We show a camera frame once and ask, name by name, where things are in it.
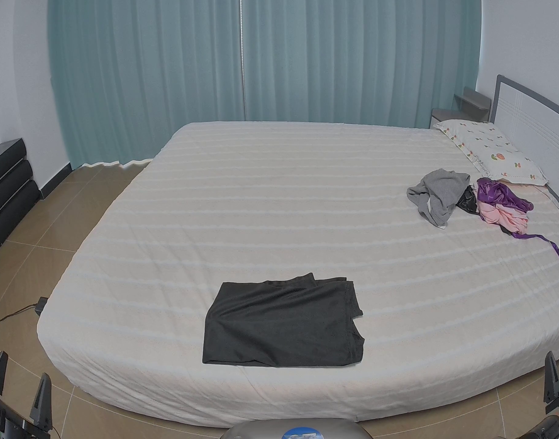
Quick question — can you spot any purple garment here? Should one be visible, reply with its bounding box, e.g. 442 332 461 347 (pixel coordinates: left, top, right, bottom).
476 177 559 273

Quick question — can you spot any black chest of drawers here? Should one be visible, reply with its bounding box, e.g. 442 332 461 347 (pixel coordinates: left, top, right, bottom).
0 138 41 265

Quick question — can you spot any white printed pillow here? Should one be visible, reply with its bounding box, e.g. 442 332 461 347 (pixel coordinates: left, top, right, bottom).
434 119 550 187

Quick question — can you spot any grey bedside table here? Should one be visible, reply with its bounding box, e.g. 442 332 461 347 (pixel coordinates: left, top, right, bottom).
431 86 492 130

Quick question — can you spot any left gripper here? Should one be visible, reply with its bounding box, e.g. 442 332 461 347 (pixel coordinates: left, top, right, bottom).
0 351 53 439

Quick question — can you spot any grey garment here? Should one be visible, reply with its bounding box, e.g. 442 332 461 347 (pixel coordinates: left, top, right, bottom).
407 169 471 228

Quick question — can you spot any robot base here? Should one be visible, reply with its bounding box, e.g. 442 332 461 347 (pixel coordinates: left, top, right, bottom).
220 419 367 439

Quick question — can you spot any bed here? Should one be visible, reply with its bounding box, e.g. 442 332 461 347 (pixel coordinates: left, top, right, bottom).
36 74 559 429

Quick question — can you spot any pink garment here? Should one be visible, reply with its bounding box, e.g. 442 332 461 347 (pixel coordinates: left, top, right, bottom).
478 202 530 233

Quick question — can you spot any black garment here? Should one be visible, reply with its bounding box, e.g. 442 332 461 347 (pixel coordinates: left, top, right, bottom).
456 186 479 216

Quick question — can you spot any black power adapter cable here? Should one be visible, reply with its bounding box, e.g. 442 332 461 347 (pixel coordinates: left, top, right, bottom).
0 296 49 326

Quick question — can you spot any black T-shirt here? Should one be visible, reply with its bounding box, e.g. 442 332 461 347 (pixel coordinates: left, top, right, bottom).
202 273 367 367

